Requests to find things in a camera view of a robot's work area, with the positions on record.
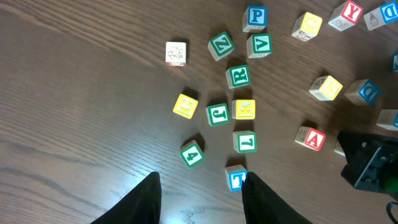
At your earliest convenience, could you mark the red Y block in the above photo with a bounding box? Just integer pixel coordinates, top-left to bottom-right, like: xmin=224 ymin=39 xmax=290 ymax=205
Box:
xmin=328 ymin=0 xmax=363 ymax=31

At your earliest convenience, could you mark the white picture block red edge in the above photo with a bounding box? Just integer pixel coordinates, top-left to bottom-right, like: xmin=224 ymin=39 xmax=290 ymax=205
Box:
xmin=165 ymin=42 xmax=187 ymax=67

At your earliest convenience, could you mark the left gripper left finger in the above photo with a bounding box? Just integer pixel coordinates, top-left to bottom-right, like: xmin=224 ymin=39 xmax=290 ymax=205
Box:
xmin=91 ymin=172 xmax=162 ymax=224

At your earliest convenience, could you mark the white picture block centre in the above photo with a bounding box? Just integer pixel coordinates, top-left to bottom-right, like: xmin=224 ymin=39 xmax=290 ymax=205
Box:
xmin=392 ymin=54 xmax=398 ymax=72

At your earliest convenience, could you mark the green R block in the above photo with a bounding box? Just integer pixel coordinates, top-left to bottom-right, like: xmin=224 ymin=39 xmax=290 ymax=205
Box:
xmin=225 ymin=65 xmax=251 ymax=89

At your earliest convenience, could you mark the green V block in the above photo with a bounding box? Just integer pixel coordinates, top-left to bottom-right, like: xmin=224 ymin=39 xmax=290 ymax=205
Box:
xmin=246 ymin=34 xmax=272 ymax=58

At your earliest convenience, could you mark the blue D block lower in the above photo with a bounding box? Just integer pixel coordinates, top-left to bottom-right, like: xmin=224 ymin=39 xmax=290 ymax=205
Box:
xmin=344 ymin=79 xmax=381 ymax=105

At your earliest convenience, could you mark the blue P block centre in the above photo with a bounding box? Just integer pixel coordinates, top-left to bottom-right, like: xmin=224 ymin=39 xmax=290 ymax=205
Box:
xmin=376 ymin=110 xmax=397 ymax=131

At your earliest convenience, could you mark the yellow S block centre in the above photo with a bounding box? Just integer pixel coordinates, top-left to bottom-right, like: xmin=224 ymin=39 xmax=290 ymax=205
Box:
xmin=308 ymin=75 xmax=343 ymax=101

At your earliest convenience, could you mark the yellow K block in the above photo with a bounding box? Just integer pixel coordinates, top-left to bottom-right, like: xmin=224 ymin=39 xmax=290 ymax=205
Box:
xmin=231 ymin=100 xmax=256 ymax=119

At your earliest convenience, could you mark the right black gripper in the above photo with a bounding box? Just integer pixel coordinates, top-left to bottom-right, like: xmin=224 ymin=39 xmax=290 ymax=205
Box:
xmin=337 ymin=131 xmax=397 ymax=199

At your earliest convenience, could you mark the yellow O block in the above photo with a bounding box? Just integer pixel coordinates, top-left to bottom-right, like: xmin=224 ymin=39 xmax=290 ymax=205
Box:
xmin=292 ymin=12 xmax=323 ymax=42

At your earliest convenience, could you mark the blue T block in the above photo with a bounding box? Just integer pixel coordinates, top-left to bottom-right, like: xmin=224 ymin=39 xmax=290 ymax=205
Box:
xmin=224 ymin=165 xmax=248 ymax=192

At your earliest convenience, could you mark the blue p block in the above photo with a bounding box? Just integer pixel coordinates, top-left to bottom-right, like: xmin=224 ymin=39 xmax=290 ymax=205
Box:
xmin=243 ymin=5 xmax=268 ymax=33
xmin=376 ymin=110 xmax=397 ymax=131

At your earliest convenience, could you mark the red A block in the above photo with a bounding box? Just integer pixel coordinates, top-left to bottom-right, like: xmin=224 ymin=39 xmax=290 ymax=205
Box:
xmin=295 ymin=126 xmax=326 ymax=151

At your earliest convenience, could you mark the blue d block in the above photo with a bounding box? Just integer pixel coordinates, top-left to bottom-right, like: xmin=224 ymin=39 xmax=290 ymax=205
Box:
xmin=344 ymin=79 xmax=381 ymax=105
xmin=364 ymin=1 xmax=397 ymax=30

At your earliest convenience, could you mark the blue D block top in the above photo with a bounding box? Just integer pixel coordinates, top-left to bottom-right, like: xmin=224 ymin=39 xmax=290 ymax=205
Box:
xmin=364 ymin=1 xmax=397 ymax=30

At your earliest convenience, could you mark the blue P block left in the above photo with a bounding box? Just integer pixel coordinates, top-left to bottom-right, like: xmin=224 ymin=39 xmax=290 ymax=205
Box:
xmin=243 ymin=5 xmax=268 ymax=33

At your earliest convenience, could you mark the green J block left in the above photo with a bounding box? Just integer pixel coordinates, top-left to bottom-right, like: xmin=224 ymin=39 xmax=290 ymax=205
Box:
xmin=205 ymin=103 xmax=230 ymax=126

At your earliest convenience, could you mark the green L block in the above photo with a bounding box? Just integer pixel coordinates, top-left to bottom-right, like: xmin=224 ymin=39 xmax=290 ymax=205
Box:
xmin=233 ymin=131 xmax=257 ymax=154

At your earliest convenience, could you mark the green 4 block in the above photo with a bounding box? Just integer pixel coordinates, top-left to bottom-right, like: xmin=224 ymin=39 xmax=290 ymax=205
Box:
xmin=179 ymin=140 xmax=205 ymax=169

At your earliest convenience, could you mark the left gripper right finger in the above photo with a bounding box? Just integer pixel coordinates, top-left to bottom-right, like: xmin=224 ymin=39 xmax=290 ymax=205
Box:
xmin=241 ymin=172 xmax=311 ymax=224

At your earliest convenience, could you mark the yellow C block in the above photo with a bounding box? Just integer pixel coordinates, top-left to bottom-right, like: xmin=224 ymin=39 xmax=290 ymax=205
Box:
xmin=173 ymin=94 xmax=198 ymax=119

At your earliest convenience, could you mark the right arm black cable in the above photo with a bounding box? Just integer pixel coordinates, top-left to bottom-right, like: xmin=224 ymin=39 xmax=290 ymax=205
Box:
xmin=386 ymin=201 xmax=398 ymax=224

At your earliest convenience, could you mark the green Z block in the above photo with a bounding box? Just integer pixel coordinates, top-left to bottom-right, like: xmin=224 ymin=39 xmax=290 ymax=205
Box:
xmin=208 ymin=32 xmax=235 ymax=61

